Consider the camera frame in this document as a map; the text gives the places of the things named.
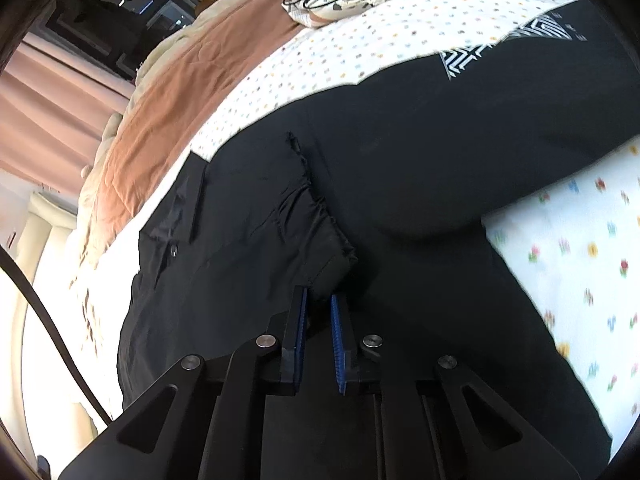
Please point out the white floral bed sheet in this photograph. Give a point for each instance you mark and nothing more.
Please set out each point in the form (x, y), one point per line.
(325, 55)

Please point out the brown quilt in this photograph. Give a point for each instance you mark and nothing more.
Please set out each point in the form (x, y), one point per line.
(190, 100)

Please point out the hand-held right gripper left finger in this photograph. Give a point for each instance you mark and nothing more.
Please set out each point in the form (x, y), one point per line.
(300, 336)

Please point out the black printed jacket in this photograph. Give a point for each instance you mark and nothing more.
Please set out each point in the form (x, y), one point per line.
(425, 160)

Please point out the pink curtain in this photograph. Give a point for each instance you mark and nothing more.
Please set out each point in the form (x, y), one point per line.
(50, 110)

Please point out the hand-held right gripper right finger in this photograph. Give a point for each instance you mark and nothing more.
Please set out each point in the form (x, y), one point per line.
(340, 341)

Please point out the dark shelf unit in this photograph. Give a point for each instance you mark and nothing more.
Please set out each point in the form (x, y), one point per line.
(115, 5)

